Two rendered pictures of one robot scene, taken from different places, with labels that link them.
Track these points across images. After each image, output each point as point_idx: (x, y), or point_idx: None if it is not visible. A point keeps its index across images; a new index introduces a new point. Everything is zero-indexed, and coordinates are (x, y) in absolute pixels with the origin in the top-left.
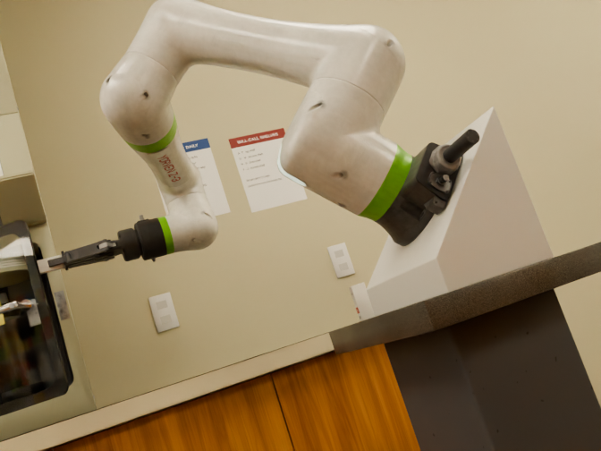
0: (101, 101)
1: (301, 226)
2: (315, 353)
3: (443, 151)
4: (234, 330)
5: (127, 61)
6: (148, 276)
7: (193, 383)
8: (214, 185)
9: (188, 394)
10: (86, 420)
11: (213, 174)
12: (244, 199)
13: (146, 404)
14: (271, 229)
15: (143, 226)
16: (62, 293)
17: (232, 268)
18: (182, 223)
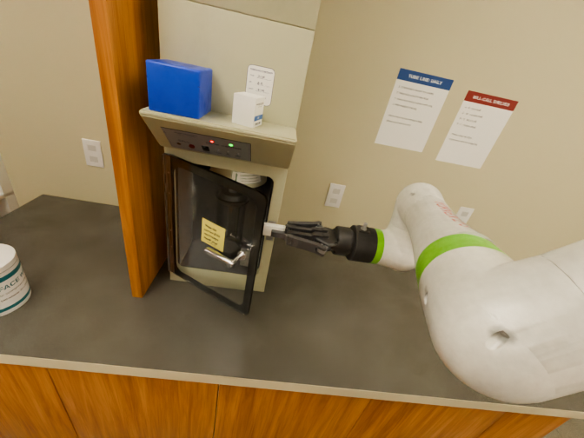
0: (448, 336)
1: (458, 185)
2: (416, 401)
3: None
4: (368, 224)
5: (576, 343)
6: (339, 169)
7: (326, 388)
8: (426, 126)
9: (319, 391)
10: (246, 381)
11: (433, 116)
12: (438, 147)
13: (288, 388)
14: (437, 177)
15: (361, 244)
16: (274, 222)
17: (394, 189)
18: (394, 257)
